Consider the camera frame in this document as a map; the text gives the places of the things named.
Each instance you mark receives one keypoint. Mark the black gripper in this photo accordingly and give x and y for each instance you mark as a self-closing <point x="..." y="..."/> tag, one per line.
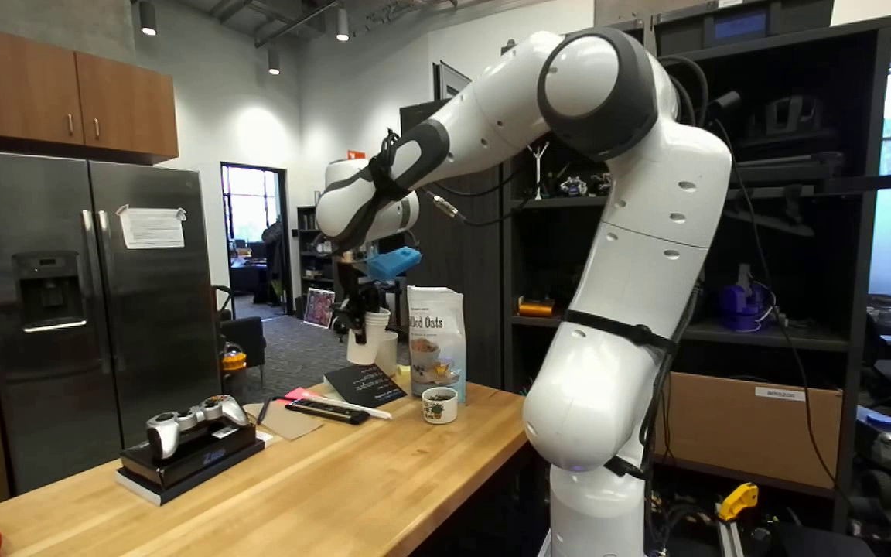
<point x="361" y="281"/>

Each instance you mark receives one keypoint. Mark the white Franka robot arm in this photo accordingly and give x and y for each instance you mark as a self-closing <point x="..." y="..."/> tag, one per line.
<point x="643" y="259"/>

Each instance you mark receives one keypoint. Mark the single white paper cup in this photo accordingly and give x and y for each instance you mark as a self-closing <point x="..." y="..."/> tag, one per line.
<point x="391" y="357"/>

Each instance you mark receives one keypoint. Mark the white coffee bag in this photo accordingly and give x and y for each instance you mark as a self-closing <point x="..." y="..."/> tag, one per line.
<point x="439" y="341"/>

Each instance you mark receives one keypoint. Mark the black bookcase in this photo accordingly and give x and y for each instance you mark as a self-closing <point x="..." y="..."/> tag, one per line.
<point x="310" y="248"/>

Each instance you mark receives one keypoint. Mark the white marker pen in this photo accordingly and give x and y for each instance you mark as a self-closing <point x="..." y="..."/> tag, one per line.
<point x="363" y="410"/>

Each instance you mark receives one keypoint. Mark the pink sticky notes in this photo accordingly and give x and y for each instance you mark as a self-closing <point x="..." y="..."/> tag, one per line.
<point x="295" y="394"/>

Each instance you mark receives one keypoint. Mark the dark partition panel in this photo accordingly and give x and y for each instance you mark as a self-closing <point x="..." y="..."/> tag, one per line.
<point x="479" y="297"/>

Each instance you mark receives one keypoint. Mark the brown paper notebook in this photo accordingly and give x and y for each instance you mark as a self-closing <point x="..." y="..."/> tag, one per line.
<point x="291" y="421"/>

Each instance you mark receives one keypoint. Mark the yellow canister vacuum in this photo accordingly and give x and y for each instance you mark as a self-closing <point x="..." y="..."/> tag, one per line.
<point x="233" y="360"/>

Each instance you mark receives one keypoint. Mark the black pen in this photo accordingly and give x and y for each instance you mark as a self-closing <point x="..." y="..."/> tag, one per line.
<point x="260" y="410"/>

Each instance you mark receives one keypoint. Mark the small yellow shelf tool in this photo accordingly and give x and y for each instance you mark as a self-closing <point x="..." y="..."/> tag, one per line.
<point x="534" y="308"/>

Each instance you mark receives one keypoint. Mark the white game controller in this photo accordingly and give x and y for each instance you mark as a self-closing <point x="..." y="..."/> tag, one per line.
<point x="194" y="421"/>

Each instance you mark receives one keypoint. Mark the white printed paper sheet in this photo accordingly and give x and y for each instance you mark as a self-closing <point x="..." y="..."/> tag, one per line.
<point x="153" y="226"/>

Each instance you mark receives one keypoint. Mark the black controller stand box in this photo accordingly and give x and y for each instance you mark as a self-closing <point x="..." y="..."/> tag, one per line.
<point x="194" y="467"/>

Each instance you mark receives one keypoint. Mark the black ceiling spotlight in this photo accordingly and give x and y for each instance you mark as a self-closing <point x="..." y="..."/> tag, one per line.
<point x="343" y="23"/>
<point x="146" y="21"/>
<point x="274" y="64"/>

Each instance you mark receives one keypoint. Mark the stainless steel refrigerator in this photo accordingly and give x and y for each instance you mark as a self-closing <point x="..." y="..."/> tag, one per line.
<point x="95" y="330"/>

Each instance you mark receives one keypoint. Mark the purple bottle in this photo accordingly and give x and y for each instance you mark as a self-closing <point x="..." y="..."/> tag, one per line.
<point x="745" y="305"/>

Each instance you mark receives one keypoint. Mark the brown cardboard box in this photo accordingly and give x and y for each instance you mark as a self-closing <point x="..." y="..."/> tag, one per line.
<point x="755" y="435"/>

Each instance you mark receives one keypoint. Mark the black shelving unit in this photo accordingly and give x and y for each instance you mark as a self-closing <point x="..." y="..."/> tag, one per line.
<point x="818" y="238"/>

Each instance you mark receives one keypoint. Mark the grey bin with blue label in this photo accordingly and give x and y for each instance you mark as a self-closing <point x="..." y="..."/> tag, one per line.
<point x="745" y="25"/>

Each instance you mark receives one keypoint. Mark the wooden wall cabinets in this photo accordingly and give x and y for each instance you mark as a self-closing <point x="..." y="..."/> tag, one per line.
<point x="53" y="94"/>

